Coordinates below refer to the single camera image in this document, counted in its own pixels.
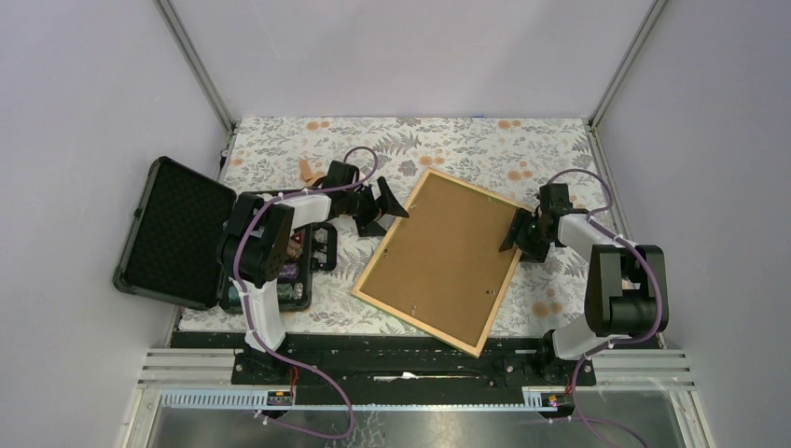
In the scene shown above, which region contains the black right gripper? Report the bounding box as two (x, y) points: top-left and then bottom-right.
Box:
(498, 207), (552, 264)

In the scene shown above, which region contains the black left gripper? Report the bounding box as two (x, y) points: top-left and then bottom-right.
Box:
(342, 176), (409, 237)

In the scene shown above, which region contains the brown cardboard backing board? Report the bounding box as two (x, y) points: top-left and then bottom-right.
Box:
(359, 173), (526, 350)

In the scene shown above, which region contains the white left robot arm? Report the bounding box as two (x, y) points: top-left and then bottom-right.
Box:
(216, 161), (409, 384)

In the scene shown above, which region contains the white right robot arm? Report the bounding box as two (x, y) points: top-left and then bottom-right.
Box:
(500, 183), (669, 385)

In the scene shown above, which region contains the tan wooden block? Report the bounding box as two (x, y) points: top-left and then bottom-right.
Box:
(305, 172), (326, 189)
(298, 160), (314, 183)

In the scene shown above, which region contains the floral patterned tablecloth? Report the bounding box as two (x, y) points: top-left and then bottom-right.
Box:
(175, 116), (651, 340)

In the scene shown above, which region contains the black poker chip case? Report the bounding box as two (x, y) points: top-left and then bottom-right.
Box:
(113, 157), (337, 315)

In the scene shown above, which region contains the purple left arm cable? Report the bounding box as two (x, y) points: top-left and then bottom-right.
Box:
(231, 146), (381, 441)

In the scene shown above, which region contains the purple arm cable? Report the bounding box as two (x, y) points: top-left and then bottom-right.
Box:
(546, 168), (666, 448)
(231, 146), (381, 441)

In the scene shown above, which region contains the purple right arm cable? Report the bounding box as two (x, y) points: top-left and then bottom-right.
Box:
(546, 168), (666, 448)

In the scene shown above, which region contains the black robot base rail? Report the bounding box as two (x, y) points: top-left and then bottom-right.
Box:
(170, 331), (588, 395)

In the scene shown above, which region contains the aluminium cable tray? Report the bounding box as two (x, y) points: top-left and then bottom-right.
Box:
(138, 349), (697, 412)

